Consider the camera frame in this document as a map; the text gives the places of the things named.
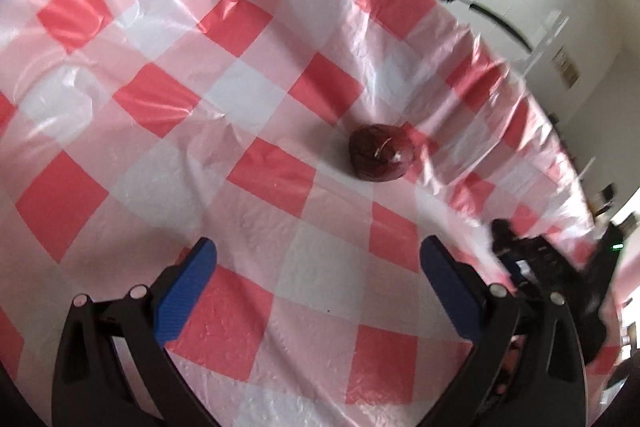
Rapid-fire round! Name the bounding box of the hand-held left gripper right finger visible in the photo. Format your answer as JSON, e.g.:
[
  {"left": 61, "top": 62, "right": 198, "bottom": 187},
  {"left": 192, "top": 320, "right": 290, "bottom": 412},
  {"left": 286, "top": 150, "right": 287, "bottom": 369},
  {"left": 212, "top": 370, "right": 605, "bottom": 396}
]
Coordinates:
[{"left": 420, "top": 234, "right": 587, "bottom": 427}]

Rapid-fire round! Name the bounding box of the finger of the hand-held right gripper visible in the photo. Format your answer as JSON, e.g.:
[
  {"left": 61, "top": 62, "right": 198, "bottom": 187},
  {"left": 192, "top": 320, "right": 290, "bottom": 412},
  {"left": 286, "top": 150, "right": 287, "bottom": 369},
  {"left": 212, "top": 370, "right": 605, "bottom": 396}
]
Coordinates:
[{"left": 490, "top": 218, "right": 571, "bottom": 293}]

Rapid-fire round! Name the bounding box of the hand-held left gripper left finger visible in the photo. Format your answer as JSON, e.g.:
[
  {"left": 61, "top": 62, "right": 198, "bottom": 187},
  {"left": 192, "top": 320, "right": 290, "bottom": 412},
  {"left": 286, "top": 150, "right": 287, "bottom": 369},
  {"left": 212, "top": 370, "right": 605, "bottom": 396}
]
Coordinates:
[{"left": 51, "top": 237, "right": 218, "bottom": 427}]

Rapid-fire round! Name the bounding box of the red onion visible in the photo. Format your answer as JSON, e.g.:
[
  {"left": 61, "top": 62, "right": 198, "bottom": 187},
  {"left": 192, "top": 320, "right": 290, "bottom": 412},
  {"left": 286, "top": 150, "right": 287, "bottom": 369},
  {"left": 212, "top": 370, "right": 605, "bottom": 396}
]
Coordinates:
[{"left": 348, "top": 123, "right": 415, "bottom": 182}]

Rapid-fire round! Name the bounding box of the red white checkered tablecloth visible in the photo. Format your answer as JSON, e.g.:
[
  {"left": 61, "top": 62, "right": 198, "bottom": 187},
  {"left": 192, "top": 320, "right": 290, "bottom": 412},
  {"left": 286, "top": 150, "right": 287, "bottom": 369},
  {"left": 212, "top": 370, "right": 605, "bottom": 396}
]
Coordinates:
[{"left": 0, "top": 0, "right": 631, "bottom": 427}]

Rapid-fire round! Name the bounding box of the wall socket plate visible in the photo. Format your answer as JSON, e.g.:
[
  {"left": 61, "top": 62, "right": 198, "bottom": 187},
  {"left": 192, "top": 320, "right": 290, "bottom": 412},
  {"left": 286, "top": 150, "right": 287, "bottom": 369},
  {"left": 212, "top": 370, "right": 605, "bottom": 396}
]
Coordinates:
[{"left": 552, "top": 47, "right": 581, "bottom": 88}]

